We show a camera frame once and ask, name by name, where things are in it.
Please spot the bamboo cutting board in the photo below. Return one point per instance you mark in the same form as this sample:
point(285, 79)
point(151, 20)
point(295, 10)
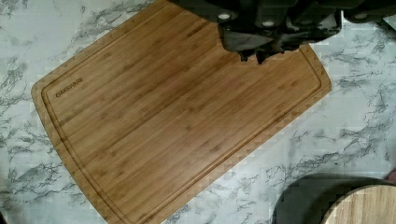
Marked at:
point(153, 112)

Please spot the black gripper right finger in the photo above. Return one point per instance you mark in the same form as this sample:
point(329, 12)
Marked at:
point(279, 41)

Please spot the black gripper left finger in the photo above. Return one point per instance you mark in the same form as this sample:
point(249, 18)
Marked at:
point(245, 45)

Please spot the black canister with wooden lid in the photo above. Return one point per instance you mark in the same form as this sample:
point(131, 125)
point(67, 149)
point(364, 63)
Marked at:
point(337, 199)

